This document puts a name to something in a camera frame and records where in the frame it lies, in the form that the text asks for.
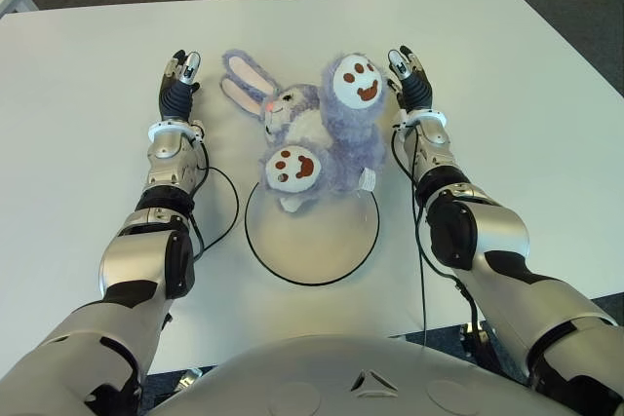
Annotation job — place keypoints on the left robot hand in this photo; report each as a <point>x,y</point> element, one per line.
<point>178,94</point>

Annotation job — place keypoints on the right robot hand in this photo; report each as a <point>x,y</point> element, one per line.
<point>417,89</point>

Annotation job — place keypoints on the purple plush bunny doll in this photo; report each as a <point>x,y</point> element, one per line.
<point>351,143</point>

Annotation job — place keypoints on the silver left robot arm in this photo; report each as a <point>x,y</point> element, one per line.
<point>146,240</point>

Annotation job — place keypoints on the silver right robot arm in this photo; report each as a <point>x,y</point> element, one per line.
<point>497,240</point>

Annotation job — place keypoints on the white plate black rim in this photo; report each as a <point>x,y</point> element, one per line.
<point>312,250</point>

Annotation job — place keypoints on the metal table foot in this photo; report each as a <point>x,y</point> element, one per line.
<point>189,378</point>

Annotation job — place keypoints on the silver robot torso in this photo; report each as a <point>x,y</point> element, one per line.
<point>341,377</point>

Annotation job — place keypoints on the black metal stand frame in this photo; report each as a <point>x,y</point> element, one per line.
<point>480,340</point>

